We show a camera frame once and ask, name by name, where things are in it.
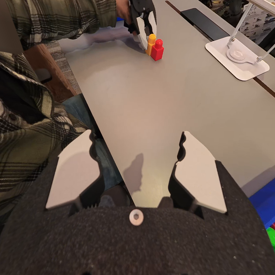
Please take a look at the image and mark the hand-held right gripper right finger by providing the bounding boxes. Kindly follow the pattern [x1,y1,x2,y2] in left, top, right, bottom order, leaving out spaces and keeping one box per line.
[168,131,228,215]

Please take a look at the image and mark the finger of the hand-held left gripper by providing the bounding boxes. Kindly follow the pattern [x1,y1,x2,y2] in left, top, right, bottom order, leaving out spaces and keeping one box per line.
[136,15,151,51]
[144,11,158,37]

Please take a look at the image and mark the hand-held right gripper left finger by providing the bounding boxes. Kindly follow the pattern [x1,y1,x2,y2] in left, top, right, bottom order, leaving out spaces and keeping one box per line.
[45,129,106,212]

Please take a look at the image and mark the yellow single-stud block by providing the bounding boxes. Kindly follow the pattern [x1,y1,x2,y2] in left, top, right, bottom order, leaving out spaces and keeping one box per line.
[145,34,156,56]

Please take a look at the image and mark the red single-stud block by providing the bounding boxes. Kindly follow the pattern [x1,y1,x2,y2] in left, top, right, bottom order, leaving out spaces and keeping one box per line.
[151,39,165,61]

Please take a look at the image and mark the blue plastic bin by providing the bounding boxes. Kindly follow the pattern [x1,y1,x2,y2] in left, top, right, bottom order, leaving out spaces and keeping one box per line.
[247,176,275,230]

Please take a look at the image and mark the person's left forearm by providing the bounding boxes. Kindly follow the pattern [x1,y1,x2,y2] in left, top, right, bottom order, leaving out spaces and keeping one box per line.
[6,0,118,51]

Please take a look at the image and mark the person's left hand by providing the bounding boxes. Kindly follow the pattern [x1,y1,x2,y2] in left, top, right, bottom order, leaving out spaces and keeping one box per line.
[116,0,132,24]

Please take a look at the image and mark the person's blue jeans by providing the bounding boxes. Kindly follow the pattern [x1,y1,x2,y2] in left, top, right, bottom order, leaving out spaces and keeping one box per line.
[62,93,124,191]

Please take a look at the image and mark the black table panel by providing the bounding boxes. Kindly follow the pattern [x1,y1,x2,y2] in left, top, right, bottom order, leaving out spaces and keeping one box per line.
[180,8,230,41]

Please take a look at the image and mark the person's plaid shirt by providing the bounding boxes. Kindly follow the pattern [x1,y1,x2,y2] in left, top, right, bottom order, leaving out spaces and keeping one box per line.
[0,52,93,215]

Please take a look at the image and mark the white document stand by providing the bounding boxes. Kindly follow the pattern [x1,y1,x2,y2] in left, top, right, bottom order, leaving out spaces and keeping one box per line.
[205,0,275,81]

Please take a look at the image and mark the green block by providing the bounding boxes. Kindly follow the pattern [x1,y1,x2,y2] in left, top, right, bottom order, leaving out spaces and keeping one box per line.
[266,227,275,247]

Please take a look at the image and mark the brown wooden stool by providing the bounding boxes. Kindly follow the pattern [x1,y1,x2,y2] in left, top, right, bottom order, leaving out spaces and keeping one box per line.
[22,44,77,103]

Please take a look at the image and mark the printed cardboard box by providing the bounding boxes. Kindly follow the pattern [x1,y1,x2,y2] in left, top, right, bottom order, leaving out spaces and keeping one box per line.
[238,4,275,43]

